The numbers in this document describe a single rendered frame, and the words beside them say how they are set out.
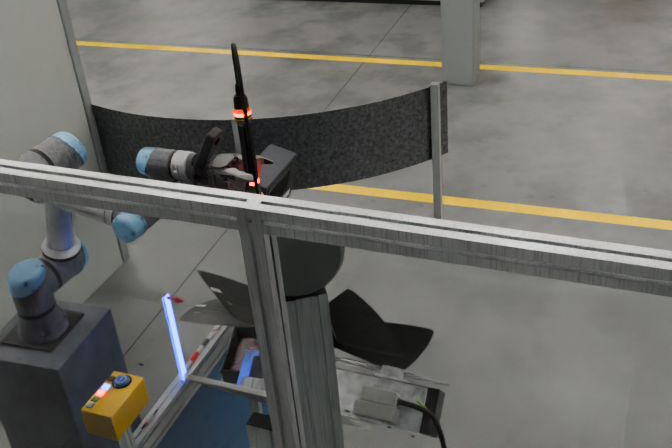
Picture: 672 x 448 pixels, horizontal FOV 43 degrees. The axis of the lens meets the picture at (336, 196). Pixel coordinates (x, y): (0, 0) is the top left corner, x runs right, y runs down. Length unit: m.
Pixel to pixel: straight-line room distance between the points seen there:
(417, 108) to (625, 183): 1.61
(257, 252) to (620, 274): 0.51
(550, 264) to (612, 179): 4.28
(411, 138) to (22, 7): 1.91
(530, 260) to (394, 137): 3.15
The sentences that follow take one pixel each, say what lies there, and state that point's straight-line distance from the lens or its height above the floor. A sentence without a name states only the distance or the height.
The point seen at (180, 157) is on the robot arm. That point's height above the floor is 1.67.
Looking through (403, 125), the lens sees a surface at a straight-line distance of 4.25.
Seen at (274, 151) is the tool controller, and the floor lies 1.25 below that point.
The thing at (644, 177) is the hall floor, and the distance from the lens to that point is 5.45.
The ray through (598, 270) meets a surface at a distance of 1.12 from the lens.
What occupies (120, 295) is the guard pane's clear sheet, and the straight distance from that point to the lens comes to 1.51.
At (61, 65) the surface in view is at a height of 1.21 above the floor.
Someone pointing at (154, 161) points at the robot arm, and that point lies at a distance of 2.27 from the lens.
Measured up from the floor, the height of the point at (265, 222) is 2.03.
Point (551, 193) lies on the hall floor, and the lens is 5.22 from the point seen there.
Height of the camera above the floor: 2.68
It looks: 31 degrees down
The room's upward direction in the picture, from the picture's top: 5 degrees counter-clockwise
